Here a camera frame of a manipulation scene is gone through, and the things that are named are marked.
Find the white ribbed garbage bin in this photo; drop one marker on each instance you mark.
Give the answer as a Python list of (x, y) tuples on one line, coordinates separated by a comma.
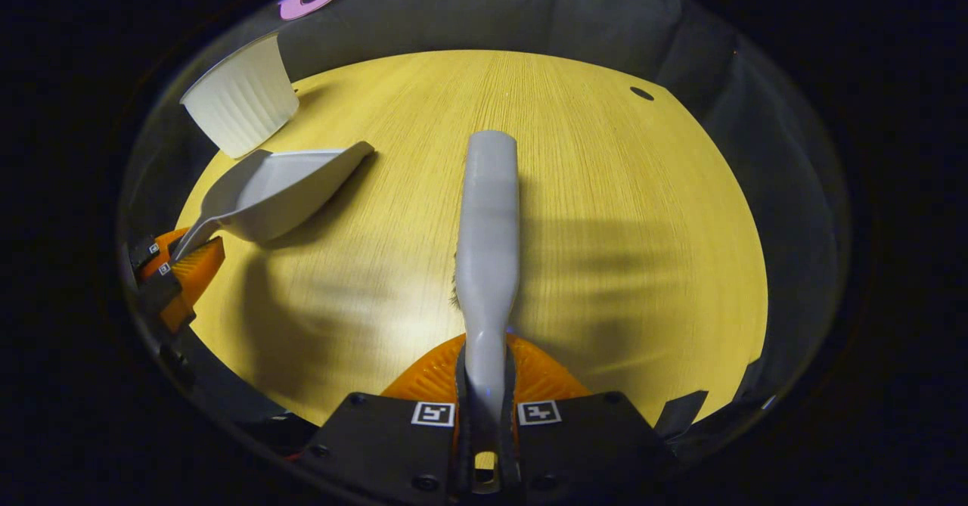
[(242, 97)]

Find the grey plastic dustpan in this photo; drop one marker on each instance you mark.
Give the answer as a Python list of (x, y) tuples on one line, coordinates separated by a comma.
[(280, 188)]

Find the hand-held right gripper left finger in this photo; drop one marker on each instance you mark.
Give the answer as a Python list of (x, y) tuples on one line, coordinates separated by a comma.
[(378, 445)]

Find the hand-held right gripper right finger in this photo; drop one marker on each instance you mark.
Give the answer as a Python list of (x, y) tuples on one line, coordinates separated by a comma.
[(597, 445)]

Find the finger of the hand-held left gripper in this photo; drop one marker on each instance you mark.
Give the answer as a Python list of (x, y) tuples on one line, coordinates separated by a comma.
[(193, 275), (147, 252)]

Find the yellow wooden desktop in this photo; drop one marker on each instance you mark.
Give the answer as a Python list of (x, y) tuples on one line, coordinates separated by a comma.
[(605, 226)]

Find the small grey broom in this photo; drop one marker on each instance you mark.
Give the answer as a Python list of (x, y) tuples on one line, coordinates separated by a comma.
[(488, 226)]

